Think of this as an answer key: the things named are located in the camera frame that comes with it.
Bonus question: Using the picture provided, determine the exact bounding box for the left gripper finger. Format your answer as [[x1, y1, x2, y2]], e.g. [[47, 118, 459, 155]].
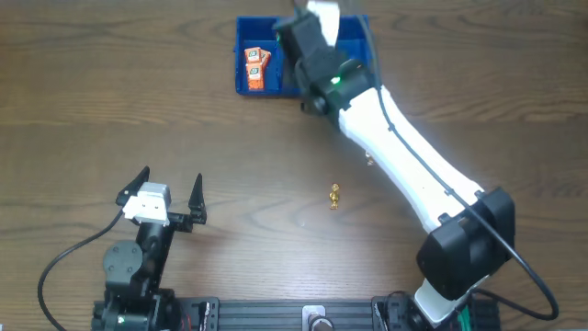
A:
[[115, 165, 152, 207], [187, 172, 209, 225]]

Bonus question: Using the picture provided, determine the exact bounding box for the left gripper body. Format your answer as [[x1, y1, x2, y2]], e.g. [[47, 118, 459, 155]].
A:
[[135, 210, 196, 234]]

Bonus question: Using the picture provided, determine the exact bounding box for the blue tray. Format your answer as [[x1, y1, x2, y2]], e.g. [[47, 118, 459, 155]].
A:
[[234, 15, 375, 98]]

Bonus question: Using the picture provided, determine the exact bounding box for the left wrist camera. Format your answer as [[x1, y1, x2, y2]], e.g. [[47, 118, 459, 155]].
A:
[[121, 181, 173, 227]]

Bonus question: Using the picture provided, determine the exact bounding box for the black cable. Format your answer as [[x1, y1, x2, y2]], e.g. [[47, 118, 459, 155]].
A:
[[37, 209, 126, 331], [354, 0, 560, 322]]

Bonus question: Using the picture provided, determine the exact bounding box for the mounting rail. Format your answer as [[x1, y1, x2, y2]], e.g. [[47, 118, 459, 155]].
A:
[[90, 293, 503, 331]]

